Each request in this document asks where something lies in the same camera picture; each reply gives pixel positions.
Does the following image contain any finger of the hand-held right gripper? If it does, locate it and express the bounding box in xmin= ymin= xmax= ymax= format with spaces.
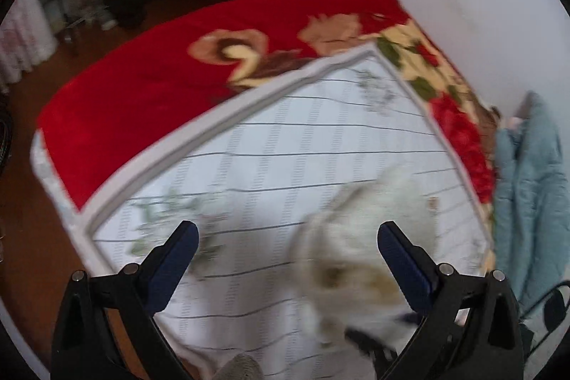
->
xmin=344 ymin=328 xmax=401 ymax=368

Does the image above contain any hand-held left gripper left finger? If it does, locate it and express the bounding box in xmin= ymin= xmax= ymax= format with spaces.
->
xmin=51 ymin=221 xmax=200 ymax=380

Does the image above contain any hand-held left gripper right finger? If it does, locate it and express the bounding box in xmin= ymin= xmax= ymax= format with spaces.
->
xmin=377 ymin=221 xmax=525 ymax=380

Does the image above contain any white knit cardigan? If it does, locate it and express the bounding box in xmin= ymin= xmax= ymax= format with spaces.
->
xmin=291 ymin=166 xmax=439 ymax=363

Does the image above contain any person's grey fuzzy clothing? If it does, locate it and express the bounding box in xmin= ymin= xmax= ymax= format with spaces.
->
xmin=213 ymin=354 xmax=264 ymax=380

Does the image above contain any blue quilt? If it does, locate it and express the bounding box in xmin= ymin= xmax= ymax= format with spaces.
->
xmin=492 ymin=92 xmax=564 ymax=318

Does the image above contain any red floral blanket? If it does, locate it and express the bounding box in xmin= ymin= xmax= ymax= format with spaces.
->
xmin=38 ymin=0 xmax=498 ymax=274

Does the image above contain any dark round object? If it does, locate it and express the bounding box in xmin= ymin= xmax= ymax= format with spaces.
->
xmin=106 ymin=0 xmax=147 ymax=30

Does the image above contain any pale pink lace cloth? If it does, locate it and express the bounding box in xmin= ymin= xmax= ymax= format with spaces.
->
xmin=0 ymin=0 xmax=59 ymax=89

